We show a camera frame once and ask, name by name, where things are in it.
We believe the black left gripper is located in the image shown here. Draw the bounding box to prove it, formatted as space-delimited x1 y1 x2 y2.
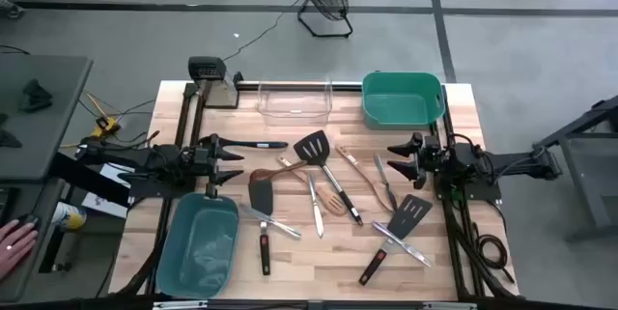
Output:
191 134 245 188

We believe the black fan cable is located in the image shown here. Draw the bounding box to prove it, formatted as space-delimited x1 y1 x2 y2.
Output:
221 0 306 63

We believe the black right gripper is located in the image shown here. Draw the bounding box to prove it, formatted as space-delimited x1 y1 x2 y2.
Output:
386 132 443 191

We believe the slotted wooden spatula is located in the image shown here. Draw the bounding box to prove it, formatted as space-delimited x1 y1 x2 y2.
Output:
276 155 350 217

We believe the grey metal stand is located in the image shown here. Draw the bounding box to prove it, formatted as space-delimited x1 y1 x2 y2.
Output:
533 95 618 243

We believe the grey side desk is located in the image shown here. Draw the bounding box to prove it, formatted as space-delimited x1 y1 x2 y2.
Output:
0 53 94 304

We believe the yellow and white can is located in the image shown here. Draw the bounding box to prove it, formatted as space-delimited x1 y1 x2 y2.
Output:
50 201 88 232

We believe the yellow power cord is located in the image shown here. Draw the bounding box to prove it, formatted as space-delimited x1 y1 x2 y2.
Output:
58 128 105 150

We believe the coiled black cable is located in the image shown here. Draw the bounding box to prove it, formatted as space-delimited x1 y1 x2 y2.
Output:
474 222 516 285

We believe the black plastic serving spoon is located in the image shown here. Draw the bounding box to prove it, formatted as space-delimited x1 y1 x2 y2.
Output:
198 133 290 152

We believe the blue-grey plastic bin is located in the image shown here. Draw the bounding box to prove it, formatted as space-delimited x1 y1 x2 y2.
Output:
154 191 240 300

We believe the black aluminium rig frame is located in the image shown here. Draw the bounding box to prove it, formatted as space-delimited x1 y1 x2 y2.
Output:
115 80 520 310

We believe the black slotted spatula red-black handle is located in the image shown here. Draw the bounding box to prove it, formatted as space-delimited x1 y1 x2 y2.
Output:
357 193 435 287

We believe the black slotted spatula steel handle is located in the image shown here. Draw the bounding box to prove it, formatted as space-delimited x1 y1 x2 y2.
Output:
293 129 364 227

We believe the person's shoe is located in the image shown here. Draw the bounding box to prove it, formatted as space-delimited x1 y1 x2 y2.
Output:
0 0 25 20

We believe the clear plastic bin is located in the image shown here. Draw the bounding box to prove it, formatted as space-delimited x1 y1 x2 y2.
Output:
256 76 334 127

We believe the dark brown wooden spoon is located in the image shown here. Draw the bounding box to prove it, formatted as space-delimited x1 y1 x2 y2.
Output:
248 159 309 190

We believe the person's hand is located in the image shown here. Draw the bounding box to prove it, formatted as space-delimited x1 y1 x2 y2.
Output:
0 219 40 282

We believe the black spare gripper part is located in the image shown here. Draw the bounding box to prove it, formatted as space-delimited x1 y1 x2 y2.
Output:
0 113 23 150
17 78 53 113

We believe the yellow power strip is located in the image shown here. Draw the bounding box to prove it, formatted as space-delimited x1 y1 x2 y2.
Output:
91 115 122 140

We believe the white paper booklet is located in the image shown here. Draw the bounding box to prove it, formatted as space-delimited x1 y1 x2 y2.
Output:
80 162 136 219

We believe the green plastic bin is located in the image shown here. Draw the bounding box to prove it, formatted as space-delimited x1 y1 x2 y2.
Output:
361 71 446 131

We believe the grey solid spatula red-black handle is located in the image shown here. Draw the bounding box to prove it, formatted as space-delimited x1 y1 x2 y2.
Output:
247 179 275 277

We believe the steel fork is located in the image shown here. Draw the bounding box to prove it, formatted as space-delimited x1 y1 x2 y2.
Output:
373 154 399 213

